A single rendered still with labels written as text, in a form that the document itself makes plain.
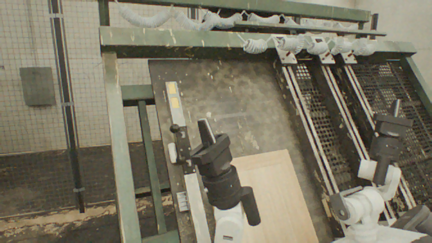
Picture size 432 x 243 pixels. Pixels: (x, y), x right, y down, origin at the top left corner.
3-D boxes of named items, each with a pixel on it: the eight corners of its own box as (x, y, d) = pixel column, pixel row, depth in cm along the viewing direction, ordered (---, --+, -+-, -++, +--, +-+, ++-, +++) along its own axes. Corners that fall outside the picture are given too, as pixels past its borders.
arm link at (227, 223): (221, 193, 67) (216, 234, 71) (216, 216, 58) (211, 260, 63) (246, 198, 66) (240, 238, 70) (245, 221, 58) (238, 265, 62)
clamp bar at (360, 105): (406, 238, 129) (459, 237, 108) (322, 47, 167) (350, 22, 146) (417, 232, 133) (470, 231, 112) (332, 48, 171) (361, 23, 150)
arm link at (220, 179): (177, 156, 57) (192, 200, 60) (211, 156, 52) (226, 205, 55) (206, 133, 67) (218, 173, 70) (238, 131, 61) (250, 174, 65)
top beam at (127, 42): (101, 59, 111) (99, 44, 103) (99, 40, 114) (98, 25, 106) (405, 60, 198) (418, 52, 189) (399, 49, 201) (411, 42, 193)
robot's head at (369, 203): (389, 225, 62) (380, 189, 64) (364, 236, 58) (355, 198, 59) (364, 220, 68) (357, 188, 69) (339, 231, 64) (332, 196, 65)
